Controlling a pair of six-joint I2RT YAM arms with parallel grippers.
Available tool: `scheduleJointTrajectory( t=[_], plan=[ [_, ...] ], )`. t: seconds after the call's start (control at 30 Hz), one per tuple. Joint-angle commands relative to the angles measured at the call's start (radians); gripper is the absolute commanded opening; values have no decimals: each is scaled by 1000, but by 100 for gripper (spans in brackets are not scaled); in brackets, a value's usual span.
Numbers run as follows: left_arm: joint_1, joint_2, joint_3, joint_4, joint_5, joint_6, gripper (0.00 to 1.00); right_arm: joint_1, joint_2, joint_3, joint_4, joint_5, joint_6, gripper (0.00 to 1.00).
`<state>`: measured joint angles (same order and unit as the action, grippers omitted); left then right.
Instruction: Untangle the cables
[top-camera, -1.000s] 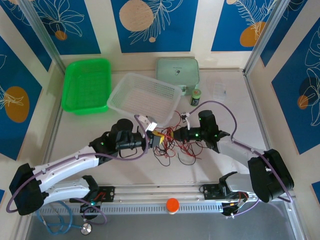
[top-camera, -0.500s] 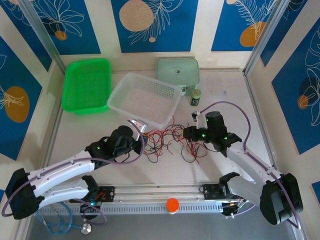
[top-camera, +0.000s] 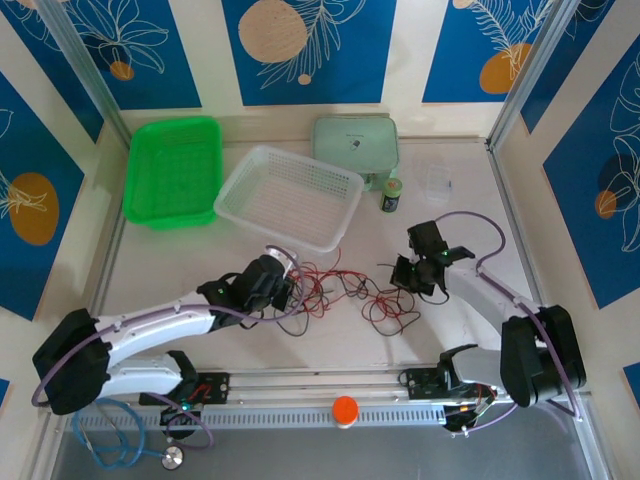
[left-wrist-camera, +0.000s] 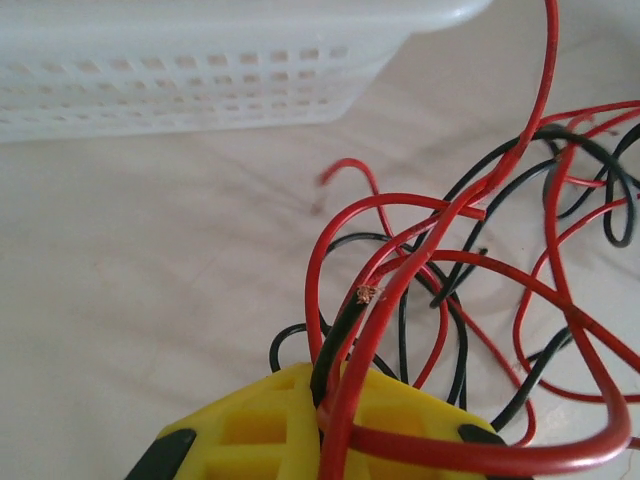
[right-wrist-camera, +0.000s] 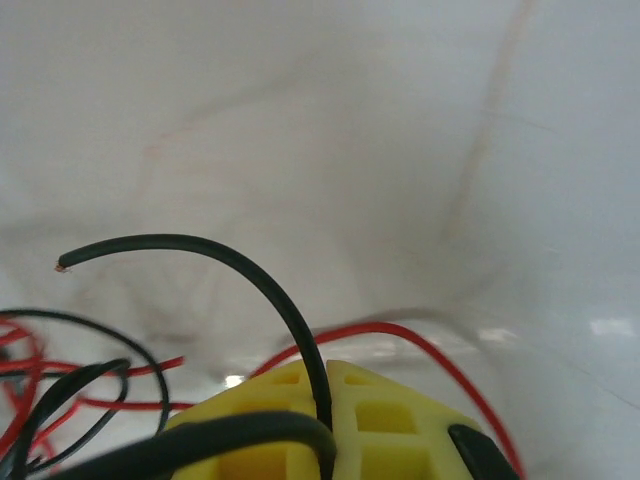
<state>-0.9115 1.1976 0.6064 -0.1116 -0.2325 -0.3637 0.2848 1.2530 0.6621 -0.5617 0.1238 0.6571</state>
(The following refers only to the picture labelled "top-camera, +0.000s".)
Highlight thin red cable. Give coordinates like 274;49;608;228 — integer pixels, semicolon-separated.
294;269;346;321
299;247;351;301
349;279;406;326
362;289;424;334

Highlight small green jar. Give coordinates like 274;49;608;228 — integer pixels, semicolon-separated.
382;177;404;214

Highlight white plastic basket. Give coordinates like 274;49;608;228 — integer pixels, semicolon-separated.
213;144;365;255

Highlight clear plastic box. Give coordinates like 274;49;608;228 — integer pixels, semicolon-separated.
417;154;454;204

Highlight orange button cap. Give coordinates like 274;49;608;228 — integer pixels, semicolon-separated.
332;394;360;430

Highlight mint green zip case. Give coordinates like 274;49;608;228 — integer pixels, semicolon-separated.
310;114;401;192

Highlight green plastic basket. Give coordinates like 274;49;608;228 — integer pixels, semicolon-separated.
122;115;224;232

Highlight blue stethoscope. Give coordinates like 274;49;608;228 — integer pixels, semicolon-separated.
69;397;186;472

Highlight clear plastic tube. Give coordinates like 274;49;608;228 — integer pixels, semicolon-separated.
37;0;129;149

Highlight aluminium mounting rail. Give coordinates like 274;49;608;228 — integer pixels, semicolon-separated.
42;368;594;416

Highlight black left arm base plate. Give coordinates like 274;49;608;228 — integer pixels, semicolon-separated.
138;372;232;407

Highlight aluminium table edge rail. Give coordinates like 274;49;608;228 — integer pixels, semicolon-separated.
29;124;131;480
487;139;609;480

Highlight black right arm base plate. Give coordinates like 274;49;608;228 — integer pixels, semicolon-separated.
402;367;496;401

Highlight grey slotted cable duct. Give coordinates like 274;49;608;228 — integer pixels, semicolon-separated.
59;403;449;432

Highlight aluminium frame post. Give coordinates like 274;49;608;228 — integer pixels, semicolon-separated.
487;0;569;151

